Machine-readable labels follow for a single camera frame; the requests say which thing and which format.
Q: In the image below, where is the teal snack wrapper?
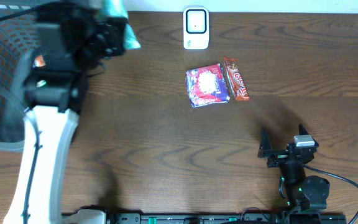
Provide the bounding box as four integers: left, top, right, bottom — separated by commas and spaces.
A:
97, 0, 141, 50

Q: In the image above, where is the orange chocolate bar wrapper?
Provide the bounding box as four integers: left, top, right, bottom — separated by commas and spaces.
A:
224, 57, 250, 101

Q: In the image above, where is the orange white snack packet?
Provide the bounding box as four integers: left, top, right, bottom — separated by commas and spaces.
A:
33, 55, 46, 67

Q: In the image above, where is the pink purple snack packet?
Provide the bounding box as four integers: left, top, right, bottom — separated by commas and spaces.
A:
185, 63, 230, 108

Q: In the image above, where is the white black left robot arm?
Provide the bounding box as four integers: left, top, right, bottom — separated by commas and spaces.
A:
4, 1, 128, 223

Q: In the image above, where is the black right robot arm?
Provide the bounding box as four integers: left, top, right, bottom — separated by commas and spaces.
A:
258, 125, 330, 212

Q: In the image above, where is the white barcode scanner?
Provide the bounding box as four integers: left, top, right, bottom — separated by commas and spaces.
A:
183, 7, 209, 50

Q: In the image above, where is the dark grey plastic basket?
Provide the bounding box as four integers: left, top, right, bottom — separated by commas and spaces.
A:
0, 0, 43, 152

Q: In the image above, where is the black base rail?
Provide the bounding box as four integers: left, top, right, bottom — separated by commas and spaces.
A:
62, 205, 347, 224

